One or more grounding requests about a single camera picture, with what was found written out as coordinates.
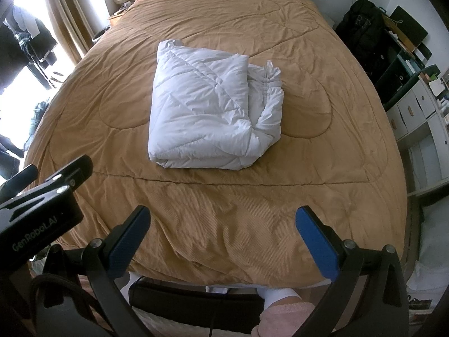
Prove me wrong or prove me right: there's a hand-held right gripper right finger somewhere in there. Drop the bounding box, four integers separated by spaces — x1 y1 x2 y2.
295 205 411 337

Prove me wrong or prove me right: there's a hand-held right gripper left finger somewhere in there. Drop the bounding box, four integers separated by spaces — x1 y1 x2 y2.
30 205 151 337

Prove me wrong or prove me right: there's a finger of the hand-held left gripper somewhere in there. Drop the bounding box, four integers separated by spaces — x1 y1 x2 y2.
0 164 39 203
42 154 95 195

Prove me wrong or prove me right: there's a white puffer jacket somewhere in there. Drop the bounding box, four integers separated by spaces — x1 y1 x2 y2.
147 39 285 170

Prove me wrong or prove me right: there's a dark clothes pile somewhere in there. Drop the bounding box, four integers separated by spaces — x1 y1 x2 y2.
26 100 54 142

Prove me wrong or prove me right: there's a pink slipper foot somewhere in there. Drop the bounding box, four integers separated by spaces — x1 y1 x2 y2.
251 286 319 337

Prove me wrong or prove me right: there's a bed with mustard cover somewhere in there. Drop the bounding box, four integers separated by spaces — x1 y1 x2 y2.
23 0 409 286

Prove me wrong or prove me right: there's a black hanging jacket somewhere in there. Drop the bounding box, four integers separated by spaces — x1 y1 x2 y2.
21 17 59 70

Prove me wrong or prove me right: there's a black waste bin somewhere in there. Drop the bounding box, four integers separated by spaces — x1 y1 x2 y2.
92 26 110 43

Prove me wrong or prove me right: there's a beige curtain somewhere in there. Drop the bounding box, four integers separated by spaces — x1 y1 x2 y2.
38 0 106 66

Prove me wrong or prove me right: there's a grey black hanging coat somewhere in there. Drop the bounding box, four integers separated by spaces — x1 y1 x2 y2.
3 5 39 48

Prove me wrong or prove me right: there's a wooden nightstand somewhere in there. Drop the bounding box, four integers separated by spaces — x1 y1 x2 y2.
107 6 129 26

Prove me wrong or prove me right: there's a white drawer cabinet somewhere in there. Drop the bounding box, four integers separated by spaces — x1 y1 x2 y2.
386 74 449 198

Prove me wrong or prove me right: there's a black backpack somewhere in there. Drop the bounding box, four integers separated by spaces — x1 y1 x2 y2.
335 0 387 75

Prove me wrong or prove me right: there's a dark paper bag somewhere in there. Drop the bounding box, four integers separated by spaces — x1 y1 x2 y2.
389 5 429 47

